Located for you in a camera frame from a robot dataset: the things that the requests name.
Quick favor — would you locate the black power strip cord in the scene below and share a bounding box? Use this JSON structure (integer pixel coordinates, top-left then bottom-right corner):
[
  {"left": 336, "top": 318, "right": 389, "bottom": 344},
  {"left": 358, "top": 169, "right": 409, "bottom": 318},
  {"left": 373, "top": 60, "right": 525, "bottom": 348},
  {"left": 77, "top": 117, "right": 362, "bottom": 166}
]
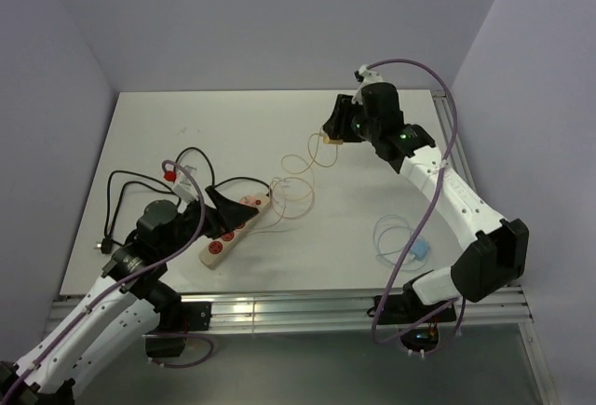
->
[{"left": 92, "top": 145, "right": 272, "bottom": 255}]

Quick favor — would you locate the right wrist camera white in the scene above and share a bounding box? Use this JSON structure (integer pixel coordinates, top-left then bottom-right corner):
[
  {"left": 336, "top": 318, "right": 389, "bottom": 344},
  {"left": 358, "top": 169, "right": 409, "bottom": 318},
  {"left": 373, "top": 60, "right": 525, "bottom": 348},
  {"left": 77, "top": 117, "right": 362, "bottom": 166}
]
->
[{"left": 351, "top": 64, "right": 384, "bottom": 104}]

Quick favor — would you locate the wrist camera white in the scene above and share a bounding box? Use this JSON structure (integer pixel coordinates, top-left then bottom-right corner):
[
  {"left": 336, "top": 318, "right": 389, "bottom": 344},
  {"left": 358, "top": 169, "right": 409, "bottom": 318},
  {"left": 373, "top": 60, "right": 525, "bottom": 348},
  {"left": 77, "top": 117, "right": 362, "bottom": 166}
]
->
[
  {"left": 162, "top": 163, "right": 198, "bottom": 204},
  {"left": 351, "top": 64, "right": 384, "bottom": 104}
]

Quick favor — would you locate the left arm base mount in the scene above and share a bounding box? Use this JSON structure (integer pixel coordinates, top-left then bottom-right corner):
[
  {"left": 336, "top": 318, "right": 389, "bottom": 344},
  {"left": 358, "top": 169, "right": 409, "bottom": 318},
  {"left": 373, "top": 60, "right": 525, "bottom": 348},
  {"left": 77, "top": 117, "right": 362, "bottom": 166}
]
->
[{"left": 145, "top": 302, "right": 212, "bottom": 360}]

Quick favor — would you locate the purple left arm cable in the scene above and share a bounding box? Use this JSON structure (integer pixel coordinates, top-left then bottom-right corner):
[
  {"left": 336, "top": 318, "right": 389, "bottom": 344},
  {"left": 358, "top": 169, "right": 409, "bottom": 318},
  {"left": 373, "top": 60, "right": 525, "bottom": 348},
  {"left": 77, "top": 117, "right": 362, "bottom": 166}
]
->
[{"left": 0, "top": 158, "right": 218, "bottom": 405}]

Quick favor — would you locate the beige red power strip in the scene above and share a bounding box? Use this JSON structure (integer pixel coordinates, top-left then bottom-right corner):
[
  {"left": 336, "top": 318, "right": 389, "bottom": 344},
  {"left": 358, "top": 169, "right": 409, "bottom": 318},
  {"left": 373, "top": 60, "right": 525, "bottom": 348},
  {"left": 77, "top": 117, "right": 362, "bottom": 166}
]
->
[{"left": 198, "top": 192, "right": 270, "bottom": 270}]

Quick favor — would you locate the yellow charger plug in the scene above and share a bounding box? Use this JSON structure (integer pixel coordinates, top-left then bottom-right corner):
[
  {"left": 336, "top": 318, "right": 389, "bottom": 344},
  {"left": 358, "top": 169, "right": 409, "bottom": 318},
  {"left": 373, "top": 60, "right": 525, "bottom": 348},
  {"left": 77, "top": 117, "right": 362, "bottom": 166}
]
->
[{"left": 323, "top": 137, "right": 344, "bottom": 146}]

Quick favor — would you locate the aluminium front rail frame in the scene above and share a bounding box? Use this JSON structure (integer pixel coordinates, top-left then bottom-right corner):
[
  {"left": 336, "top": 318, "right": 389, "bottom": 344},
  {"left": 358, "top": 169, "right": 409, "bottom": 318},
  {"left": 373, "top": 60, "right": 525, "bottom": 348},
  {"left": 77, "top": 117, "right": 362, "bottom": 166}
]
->
[{"left": 46, "top": 286, "right": 535, "bottom": 336}]

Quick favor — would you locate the aluminium right side rail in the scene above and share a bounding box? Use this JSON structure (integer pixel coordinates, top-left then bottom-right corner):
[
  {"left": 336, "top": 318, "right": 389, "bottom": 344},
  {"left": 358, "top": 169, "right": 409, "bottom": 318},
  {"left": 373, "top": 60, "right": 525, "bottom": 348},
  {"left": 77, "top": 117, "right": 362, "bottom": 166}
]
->
[{"left": 430, "top": 88, "right": 507, "bottom": 285}]

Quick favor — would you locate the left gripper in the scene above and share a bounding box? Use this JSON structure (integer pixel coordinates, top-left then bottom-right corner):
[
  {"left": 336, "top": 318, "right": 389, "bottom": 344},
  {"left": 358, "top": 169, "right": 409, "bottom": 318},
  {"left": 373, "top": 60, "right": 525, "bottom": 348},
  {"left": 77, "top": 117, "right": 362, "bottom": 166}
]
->
[{"left": 160, "top": 184, "right": 258, "bottom": 258}]

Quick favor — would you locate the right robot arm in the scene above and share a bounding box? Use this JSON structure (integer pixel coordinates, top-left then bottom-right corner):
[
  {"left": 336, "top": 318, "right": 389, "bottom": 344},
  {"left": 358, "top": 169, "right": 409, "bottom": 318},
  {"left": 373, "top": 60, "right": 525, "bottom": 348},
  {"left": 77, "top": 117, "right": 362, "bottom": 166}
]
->
[{"left": 322, "top": 82, "right": 529, "bottom": 321}]

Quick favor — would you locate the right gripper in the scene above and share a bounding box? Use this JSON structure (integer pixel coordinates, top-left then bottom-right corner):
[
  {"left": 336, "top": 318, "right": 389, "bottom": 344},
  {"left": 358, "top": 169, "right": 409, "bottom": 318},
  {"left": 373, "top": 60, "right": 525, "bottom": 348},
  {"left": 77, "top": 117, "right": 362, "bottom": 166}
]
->
[{"left": 323, "top": 94, "right": 379, "bottom": 143}]

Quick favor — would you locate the pink charger plug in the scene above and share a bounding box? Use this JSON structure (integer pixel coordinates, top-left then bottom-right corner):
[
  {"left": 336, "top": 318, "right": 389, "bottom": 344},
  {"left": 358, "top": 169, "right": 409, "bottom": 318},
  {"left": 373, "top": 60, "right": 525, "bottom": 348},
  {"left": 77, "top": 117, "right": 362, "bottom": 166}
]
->
[{"left": 239, "top": 196, "right": 261, "bottom": 209}]

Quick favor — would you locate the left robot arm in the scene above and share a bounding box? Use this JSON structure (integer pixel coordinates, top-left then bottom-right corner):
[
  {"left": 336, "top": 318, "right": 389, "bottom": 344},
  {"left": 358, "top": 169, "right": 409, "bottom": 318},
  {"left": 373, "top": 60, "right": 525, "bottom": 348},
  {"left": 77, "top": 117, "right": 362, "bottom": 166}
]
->
[{"left": 1, "top": 188, "right": 259, "bottom": 404}]

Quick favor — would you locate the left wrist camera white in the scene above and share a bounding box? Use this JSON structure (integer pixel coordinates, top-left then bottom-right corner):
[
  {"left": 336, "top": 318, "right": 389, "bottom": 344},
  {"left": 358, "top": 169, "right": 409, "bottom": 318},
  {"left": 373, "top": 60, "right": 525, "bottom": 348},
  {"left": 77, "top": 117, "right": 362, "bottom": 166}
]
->
[{"left": 162, "top": 163, "right": 198, "bottom": 204}]

